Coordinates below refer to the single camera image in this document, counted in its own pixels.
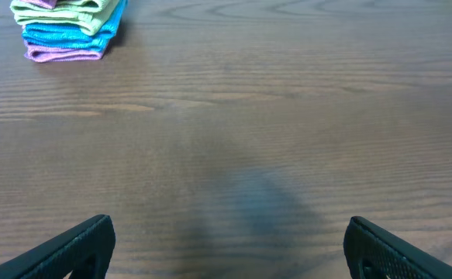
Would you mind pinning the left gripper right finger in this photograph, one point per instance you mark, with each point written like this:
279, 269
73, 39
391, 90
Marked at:
372, 252

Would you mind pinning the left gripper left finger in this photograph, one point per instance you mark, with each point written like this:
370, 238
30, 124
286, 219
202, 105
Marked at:
84, 251

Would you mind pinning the purple microfiber cloth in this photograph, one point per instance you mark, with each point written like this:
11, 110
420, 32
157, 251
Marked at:
44, 4

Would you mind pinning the folded purple cloth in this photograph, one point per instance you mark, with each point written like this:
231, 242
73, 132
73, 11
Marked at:
43, 54

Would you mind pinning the folded blue cloth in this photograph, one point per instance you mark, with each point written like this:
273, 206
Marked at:
70, 36

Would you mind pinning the folded green cloth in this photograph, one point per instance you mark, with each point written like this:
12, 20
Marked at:
90, 16

